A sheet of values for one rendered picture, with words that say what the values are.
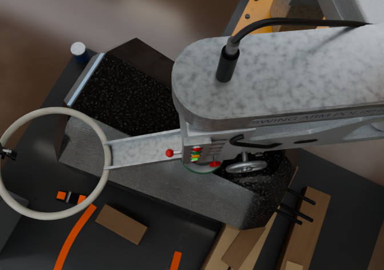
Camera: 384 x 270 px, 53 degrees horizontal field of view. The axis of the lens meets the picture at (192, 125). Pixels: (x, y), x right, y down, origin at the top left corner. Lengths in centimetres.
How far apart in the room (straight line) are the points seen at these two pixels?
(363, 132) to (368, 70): 49
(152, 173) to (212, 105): 99
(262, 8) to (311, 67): 119
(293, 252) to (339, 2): 155
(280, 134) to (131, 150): 71
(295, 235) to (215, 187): 88
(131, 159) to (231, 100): 84
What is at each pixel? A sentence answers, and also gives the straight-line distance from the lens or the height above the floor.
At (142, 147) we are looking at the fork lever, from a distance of 170.
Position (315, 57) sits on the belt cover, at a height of 169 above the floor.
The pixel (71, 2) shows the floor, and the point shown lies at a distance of 319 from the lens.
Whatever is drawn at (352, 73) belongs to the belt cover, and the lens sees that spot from 106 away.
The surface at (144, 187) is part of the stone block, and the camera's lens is 195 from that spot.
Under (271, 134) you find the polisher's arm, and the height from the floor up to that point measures 138.
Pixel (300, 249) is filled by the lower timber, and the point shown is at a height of 13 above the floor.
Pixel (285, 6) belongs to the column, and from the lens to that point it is 192.
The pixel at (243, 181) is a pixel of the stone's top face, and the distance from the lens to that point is 180.
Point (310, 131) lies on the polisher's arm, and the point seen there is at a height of 139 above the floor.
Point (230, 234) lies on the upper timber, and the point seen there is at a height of 25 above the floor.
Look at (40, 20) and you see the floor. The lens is 317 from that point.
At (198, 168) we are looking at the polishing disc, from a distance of 176.
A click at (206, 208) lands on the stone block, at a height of 68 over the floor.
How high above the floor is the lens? 258
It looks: 74 degrees down
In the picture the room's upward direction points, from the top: 8 degrees clockwise
